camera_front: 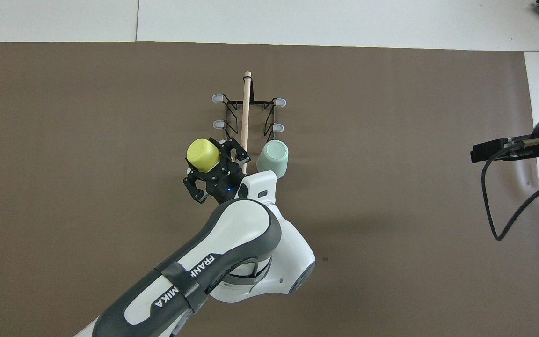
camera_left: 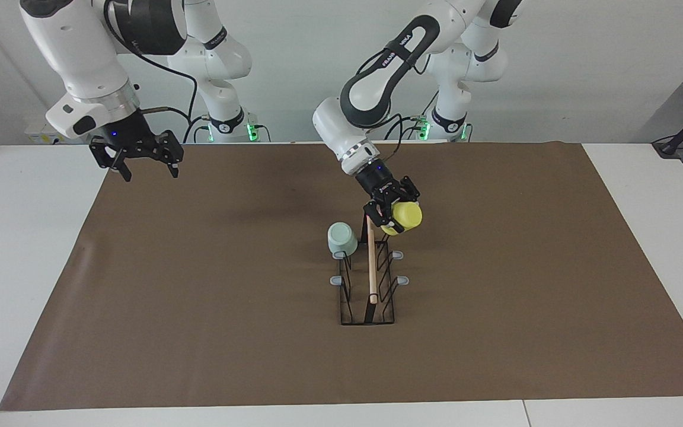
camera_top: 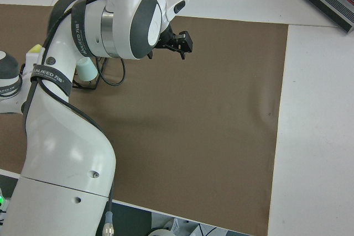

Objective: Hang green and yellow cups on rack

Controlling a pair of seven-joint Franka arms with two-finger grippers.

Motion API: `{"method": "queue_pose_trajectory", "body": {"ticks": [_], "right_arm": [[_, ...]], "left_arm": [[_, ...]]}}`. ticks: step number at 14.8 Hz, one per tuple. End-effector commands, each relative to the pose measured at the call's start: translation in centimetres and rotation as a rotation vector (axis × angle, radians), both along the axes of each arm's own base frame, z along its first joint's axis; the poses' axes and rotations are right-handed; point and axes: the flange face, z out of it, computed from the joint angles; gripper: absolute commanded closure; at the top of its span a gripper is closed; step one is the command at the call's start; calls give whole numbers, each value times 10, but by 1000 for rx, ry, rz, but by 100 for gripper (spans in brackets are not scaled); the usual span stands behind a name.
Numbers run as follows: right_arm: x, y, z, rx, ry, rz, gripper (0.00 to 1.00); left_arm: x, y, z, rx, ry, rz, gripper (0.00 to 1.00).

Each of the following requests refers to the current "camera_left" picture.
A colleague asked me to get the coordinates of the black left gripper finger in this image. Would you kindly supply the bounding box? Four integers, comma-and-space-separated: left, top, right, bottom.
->
398, 176, 421, 202
365, 199, 392, 229

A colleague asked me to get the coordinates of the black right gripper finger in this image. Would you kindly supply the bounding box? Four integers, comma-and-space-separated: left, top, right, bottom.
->
91, 145, 133, 182
161, 130, 184, 177

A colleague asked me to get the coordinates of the yellow plastic cup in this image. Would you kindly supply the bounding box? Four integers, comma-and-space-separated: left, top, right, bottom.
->
380, 202, 423, 236

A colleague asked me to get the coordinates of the pale green plastic cup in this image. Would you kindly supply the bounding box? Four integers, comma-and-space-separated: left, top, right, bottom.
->
327, 222, 359, 259

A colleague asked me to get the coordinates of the brown table mat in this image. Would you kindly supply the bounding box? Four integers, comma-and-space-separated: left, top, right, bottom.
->
0, 141, 683, 412

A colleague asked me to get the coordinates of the black wire cup rack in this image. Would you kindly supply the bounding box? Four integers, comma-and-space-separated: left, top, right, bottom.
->
330, 215, 410, 326

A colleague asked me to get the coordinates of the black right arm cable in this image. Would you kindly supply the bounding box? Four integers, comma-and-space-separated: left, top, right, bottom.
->
103, 0, 200, 143

